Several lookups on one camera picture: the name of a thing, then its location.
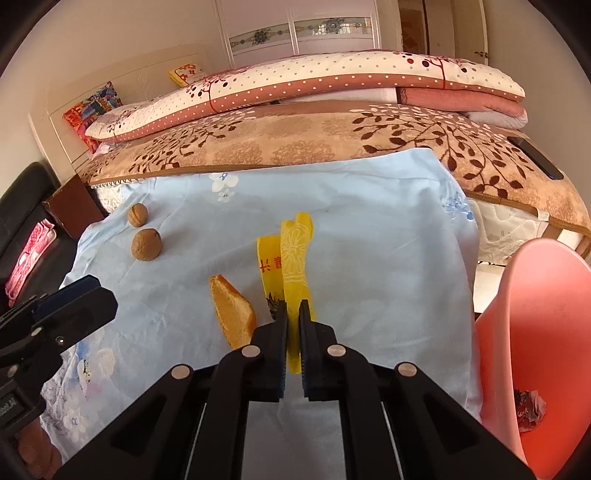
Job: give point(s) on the yellow red small pillow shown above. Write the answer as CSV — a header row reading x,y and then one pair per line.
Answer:
x,y
186,74

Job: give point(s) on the light blue floral cloth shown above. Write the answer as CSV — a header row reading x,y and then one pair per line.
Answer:
x,y
384,248

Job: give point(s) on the red blue paper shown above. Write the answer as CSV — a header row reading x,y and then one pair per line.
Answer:
x,y
530,409

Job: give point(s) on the yellow plastic wrapper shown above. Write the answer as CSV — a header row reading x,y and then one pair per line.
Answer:
x,y
282,260

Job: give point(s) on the walnut far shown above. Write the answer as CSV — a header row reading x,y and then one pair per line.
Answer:
x,y
137,215

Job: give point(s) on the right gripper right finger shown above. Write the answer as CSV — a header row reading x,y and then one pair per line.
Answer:
x,y
397,423

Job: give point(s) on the polka dot folded quilt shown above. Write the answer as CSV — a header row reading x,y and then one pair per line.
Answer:
x,y
307,75

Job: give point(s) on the cream bed headboard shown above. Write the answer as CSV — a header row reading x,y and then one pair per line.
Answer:
x,y
137,79

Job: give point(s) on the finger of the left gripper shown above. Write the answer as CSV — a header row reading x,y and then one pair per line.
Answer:
x,y
71,298
21,340

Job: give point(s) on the brown leaf pattern blanket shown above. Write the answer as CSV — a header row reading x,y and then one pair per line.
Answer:
x,y
481,158

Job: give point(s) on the pink folded blanket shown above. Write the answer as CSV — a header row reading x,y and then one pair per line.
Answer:
x,y
458,101

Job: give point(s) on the walnut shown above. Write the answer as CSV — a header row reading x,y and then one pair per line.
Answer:
x,y
137,215
146,245

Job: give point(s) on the brown wooden nightstand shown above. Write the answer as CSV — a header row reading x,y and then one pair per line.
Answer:
x,y
74,207

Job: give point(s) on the black leather chair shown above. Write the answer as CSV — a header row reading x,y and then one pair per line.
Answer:
x,y
21,209

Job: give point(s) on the black smartphone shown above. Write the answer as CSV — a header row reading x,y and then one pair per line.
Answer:
x,y
538,158

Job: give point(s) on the walnut near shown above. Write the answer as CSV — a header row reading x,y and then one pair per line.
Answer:
x,y
146,245

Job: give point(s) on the pink cloth on chair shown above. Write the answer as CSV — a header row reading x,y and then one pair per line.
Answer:
x,y
39,240

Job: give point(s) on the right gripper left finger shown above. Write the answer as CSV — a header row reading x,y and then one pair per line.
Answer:
x,y
190,424

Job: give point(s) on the cream room door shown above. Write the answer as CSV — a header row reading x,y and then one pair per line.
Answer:
x,y
470,30

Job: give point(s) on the pink plastic trash bin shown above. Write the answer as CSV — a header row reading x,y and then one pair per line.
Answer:
x,y
535,335

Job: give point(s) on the white sliding door wardrobe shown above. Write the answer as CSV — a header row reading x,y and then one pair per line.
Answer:
x,y
260,31

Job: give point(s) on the colourful red blue pillow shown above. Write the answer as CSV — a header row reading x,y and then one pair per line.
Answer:
x,y
84,113

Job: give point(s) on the person left hand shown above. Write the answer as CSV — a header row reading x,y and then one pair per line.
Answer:
x,y
41,457

